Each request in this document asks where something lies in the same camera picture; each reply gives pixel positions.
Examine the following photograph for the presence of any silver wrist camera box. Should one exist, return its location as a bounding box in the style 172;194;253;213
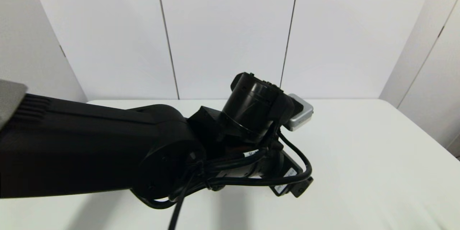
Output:
284;93;314;132

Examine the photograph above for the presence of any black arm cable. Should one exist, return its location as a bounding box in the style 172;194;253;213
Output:
144;131;313;230

